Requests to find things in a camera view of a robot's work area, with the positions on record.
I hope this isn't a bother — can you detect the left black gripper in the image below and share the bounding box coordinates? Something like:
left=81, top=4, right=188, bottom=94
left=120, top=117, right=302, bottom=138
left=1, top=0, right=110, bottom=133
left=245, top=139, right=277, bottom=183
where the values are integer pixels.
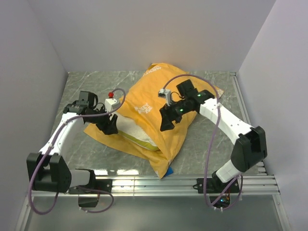
left=87, top=104, right=118, bottom=135

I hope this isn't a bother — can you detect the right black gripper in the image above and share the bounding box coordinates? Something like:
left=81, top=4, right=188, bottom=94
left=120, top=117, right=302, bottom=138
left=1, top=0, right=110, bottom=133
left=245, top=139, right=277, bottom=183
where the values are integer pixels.
left=160, top=99, right=191, bottom=132

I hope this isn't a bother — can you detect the cream pillow yellow trim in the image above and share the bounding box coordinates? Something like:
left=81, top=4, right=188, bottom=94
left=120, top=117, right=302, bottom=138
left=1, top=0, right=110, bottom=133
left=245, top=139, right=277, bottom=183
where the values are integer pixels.
left=116, top=113, right=159, bottom=151

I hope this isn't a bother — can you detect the blue and orange pillowcase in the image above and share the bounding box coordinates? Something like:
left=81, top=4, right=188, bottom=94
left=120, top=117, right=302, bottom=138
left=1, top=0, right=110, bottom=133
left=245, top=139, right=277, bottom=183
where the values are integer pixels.
left=84, top=63, right=222, bottom=178

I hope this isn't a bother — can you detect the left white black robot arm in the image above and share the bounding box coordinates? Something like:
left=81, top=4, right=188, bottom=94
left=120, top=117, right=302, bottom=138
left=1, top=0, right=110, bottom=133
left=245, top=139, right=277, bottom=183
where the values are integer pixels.
left=26, top=91, right=121, bottom=193

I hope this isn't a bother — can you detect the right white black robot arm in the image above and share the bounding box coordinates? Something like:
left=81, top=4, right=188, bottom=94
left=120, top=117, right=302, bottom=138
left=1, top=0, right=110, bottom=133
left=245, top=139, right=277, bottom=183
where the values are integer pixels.
left=158, top=80, right=267, bottom=193

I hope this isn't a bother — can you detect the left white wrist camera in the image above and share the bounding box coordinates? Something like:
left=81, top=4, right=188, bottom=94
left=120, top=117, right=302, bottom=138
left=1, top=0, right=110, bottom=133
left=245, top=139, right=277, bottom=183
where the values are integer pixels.
left=104, top=92, right=121, bottom=113

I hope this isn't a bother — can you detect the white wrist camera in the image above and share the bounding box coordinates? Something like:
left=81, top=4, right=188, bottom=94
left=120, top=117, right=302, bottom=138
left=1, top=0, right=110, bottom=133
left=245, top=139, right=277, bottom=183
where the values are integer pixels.
left=158, top=88, right=173, bottom=106
left=104, top=92, right=121, bottom=113

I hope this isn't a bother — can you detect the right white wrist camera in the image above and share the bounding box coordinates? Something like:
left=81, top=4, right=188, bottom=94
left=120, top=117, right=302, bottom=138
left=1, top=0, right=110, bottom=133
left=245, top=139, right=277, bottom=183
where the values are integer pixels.
left=158, top=88, right=173, bottom=106

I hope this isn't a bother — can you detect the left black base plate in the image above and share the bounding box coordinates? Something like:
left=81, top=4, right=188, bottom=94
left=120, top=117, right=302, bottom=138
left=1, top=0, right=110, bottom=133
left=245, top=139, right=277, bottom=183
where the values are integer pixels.
left=68, top=179, right=113, bottom=194

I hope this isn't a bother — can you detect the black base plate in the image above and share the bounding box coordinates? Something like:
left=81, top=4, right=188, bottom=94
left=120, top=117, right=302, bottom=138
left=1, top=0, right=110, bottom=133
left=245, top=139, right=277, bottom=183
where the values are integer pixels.
left=68, top=179, right=113, bottom=194
left=193, top=178, right=240, bottom=194

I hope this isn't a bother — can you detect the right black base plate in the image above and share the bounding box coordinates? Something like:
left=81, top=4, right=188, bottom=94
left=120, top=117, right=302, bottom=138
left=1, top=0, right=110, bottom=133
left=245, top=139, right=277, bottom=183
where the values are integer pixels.
left=193, top=178, right=240, bottom=194

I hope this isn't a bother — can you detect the aluminium mounting rail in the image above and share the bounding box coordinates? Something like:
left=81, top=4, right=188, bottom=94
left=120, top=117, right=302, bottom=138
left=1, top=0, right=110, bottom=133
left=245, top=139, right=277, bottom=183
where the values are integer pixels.
left=26, top=175, right=281, bottom=198

